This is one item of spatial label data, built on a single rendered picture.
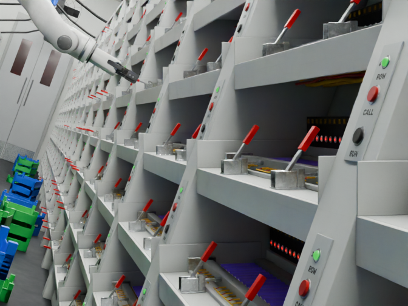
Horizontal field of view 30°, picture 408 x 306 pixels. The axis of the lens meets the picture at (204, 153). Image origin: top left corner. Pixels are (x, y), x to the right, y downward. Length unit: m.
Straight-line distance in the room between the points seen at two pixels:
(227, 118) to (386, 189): 0.71
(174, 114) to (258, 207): 1.10
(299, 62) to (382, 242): 0.45
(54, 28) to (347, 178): 1.81
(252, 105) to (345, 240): 0.72
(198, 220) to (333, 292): 0.70
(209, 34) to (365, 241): 1.47
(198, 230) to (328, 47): 0.54
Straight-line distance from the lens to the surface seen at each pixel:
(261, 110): 1.40
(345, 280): 0.71
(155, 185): 2.07
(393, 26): 0.79
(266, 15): 1.42
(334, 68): 0.94
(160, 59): 2.79
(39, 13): 2.49
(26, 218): 4.48
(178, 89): 1.93
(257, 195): 1.00
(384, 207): 0.71
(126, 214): 2.07
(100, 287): 2.09
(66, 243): 3.49
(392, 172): 0.71
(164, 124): 2.07
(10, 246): 1.63
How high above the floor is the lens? 0.73
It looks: 2 degrees up
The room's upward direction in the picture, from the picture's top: 20 degrees clockwise
